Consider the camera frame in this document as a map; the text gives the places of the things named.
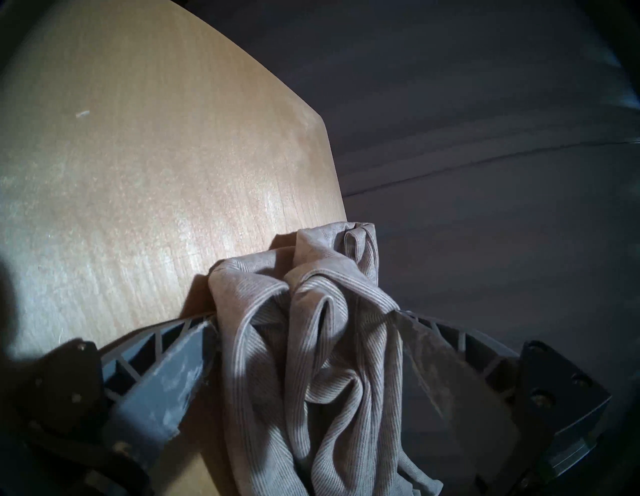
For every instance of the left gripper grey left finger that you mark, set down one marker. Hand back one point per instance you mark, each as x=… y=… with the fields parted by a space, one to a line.
x=160 y=385

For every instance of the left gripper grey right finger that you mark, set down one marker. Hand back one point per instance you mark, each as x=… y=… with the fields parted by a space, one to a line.
x=475 y=400

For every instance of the beige pleated curtain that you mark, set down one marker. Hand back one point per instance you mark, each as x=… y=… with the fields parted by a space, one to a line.
x=500 y=150

